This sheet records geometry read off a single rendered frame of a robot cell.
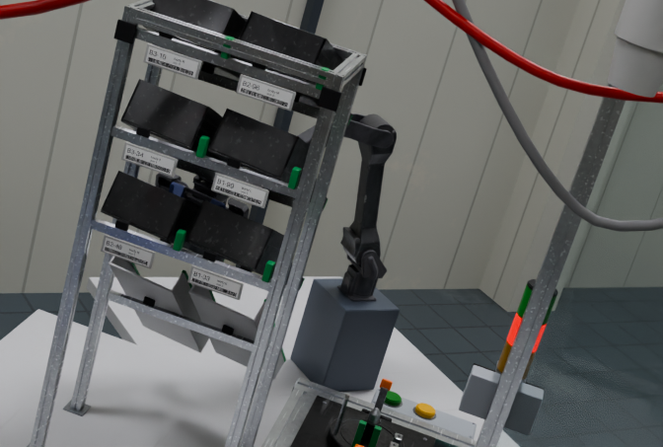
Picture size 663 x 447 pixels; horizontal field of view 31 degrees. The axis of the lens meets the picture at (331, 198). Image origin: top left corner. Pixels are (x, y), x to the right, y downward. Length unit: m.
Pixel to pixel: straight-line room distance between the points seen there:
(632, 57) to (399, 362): 2.08
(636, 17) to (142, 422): 1.69
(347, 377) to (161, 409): 0.44
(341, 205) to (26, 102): 1.46
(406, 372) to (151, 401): 0.66
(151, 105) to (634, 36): 1.27
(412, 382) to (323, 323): 0.30
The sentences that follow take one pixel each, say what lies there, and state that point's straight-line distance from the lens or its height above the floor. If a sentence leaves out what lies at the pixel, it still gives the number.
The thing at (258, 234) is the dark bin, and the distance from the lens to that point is 1.90.
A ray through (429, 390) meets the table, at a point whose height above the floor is 0.86.
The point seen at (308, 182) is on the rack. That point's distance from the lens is 1.78.
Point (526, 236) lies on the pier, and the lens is 5.43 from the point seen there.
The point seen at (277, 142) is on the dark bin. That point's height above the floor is 1.51.
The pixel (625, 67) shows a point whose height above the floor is 1.95.
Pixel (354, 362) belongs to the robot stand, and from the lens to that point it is 2.54.
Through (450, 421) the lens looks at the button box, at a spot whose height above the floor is 0.96.
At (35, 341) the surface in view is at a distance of 2.47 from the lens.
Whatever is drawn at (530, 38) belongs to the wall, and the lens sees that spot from 5.20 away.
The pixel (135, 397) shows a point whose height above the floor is 0.86.
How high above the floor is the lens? 2.07
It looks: 20 degrees down
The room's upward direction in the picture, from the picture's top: 16 degrees clockwise
